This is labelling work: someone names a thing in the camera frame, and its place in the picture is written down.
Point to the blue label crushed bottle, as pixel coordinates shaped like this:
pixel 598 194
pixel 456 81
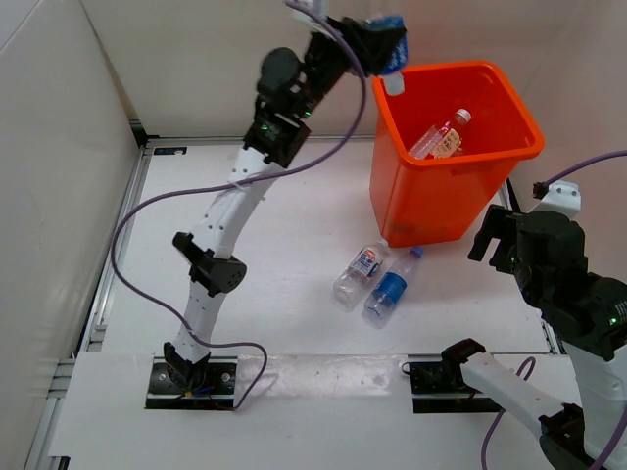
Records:
pixel 392 73

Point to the aluminium table frame rail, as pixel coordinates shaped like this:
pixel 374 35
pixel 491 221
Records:
pixel 95 324

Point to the white blue label bottle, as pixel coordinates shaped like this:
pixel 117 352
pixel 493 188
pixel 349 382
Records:
pixel 349 287

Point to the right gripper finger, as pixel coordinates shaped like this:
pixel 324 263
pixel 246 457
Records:
pixel 502 259
pixel 499 223

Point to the blue label purple cap bottle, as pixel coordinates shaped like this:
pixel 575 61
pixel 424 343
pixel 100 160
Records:
pixel 386 295

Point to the yellow label plastic bottle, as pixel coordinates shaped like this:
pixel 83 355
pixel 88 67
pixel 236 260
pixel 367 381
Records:
pixel 442 142

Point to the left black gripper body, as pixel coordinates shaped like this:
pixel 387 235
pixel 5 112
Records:
pixel 324 69

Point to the blue label sticker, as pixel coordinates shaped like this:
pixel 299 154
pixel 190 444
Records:
pixel 169 151

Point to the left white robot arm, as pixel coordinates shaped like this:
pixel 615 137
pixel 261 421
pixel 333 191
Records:
pixel 208 246

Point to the orange plastic bin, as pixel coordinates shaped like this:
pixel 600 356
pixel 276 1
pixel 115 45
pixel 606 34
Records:
pixel 418 202

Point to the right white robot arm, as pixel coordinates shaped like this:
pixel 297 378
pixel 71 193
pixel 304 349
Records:
pixel 577 410

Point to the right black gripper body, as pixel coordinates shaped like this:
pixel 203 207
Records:
pixel 529 286

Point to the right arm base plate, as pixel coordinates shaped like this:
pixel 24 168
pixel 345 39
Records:
pixel 433 392

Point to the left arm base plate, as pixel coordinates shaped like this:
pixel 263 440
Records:
pixel 213 389

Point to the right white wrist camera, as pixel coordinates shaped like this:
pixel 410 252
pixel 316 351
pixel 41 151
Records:
pixel 560 196

